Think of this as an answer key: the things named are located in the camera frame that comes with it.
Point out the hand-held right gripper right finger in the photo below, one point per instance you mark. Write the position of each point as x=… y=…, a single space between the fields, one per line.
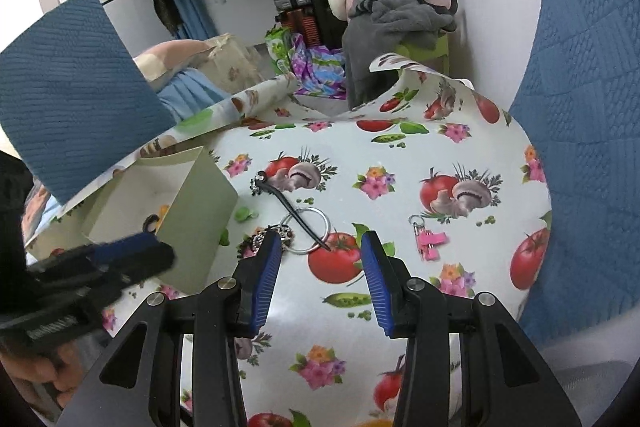
x=377 y=284

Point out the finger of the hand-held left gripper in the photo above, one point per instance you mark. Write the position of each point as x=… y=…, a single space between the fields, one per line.
x=131 y=248

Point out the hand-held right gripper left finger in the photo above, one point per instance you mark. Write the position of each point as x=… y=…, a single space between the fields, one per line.
x=264 y=279

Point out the pink hair clip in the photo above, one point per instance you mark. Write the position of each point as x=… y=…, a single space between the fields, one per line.
x=430 y=243

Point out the pale green cardboard box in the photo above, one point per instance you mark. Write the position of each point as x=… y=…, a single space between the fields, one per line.
x=200 y=217

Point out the black rhinestone hair stick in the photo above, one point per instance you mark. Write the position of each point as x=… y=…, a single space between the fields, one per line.
x=290 y=208

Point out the person's left hand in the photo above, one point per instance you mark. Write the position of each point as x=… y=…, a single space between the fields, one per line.
x=37 y=369

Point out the vegetable print tablecloth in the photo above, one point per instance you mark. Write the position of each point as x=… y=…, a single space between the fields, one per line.
x=400 y=187

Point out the small blue textured cushion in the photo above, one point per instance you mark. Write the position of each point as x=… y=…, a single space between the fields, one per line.
x=75 y=97

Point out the light blue cloth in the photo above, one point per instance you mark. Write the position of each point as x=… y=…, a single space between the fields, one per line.
x=192 y=94

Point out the peach pillow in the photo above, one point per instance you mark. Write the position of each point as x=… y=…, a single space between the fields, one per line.
x=167 y=59

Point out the beige floral cushion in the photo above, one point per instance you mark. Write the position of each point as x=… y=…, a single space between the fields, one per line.
x=235 y=64

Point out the floral fabric bag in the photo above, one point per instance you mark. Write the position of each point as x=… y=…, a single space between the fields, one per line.
x=320 y=69

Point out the green plastic stool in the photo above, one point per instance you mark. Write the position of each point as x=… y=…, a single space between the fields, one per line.
x=425 y=52

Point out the dark fringed scarf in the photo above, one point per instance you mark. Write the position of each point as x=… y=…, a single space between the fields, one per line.
x=167 y=9

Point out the blue pleated skirt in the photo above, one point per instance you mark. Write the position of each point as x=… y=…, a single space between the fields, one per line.
x=192 y=14

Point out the grey fleece garment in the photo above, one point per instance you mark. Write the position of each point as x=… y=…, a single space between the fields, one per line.
x=380 y=37

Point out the red slatted crate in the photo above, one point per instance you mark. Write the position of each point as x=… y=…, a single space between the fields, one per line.
x=300 y=27

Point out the large blue textured cushion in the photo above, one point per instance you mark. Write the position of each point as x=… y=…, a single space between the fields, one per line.
x=575 y=107

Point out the black suitcase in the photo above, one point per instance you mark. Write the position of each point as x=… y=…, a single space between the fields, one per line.
x=327 y=17

